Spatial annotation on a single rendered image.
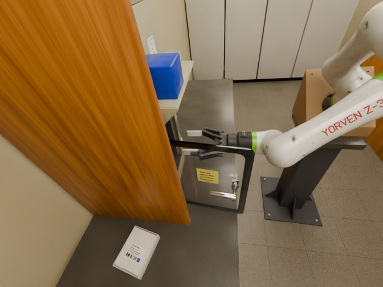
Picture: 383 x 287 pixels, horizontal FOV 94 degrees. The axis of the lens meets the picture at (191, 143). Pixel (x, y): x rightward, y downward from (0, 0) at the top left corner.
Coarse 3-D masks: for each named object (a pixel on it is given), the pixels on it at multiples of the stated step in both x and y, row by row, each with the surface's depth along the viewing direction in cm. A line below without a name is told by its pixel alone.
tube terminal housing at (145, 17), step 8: (144, 0) 52; (136, 8) 47; (144, 8) 52; (152, 8) 57; (136, 16) 47; (144, 16) 52; (152, 16) 57; (144, 24) 52; (152, 24) 57; (144, 32) 52; (152, 32) 58; (144, 40) 52; (160, 40) 65; (144, 48) 52; (160, 48) 65; (176, 120) 88; (176, 128) 94; (176, 136) 98
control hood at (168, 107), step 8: (184, 64) 66; (192, 64) 66; (184, 72) 61; (184, 80) 57; (184, 88) 54; (160, 104) 48; (168, 104) 48; (176, 104) 47; (168, 112) 48; (176, 112) 48; (168, 120) 50
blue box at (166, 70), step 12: (156, 60) 46; (168, 60) 45; (180, 60) 51; (156, 72) 44; (168, 72) 44; (180, 72) 51; (156, 84) 47; (168, 84) 46; (180, 84) 51; (168, 96) 49
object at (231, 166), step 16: (176, 144) 55; (192, 144) 53; (208, 144) 52; (176, 160) 61; (192, 160) 59; (208, 160) 56; (224, 160) 54; (240, 160) 53; (192, 176) 65; (224, 176) 60; (240, 176) 58; (192, 192) 74; (208, 192) 71; (240, 192) 65; (224, 208) 77; (240, 208) 73
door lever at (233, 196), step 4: (236, 184) 62; (236, 188) 62; (212, 192) 61; (216, 192) 61; (220, 192) 61; (224, 192) 61; (216, 196) 61; (220, 196) 60; (224, 196) 60; (228, 196) 60; (232, 196) 59; (236, 196) 59
